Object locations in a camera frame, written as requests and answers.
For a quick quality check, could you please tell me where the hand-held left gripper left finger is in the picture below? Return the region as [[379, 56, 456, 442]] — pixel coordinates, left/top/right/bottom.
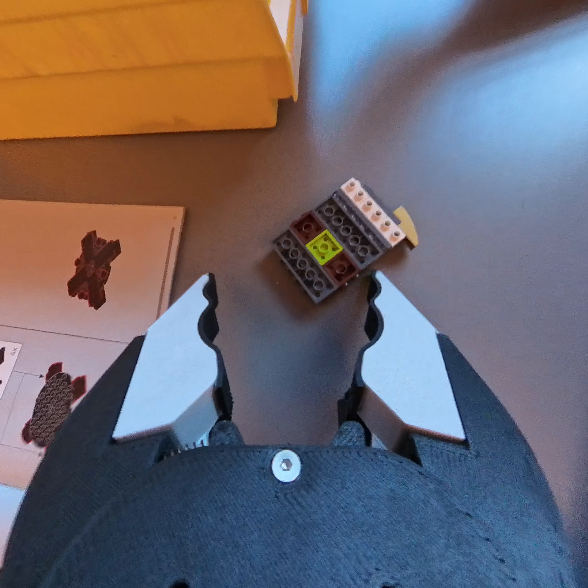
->
[[111, 273, 234, 445]]

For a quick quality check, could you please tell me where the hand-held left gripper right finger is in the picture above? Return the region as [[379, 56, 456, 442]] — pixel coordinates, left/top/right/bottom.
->
[[337, 270, 468, 455]]

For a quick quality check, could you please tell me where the tan curved toy brick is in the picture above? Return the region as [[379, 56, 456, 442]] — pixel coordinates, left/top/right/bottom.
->
[[393, 206, 420, 251]]

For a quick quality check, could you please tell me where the yellow plastic bin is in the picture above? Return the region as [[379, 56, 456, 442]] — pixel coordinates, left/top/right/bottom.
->
[[0, 0, 307, 141]]

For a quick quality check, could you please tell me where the toy brick instruction booklet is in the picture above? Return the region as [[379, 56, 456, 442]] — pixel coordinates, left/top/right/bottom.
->
[[0, 199, 186, 490]]

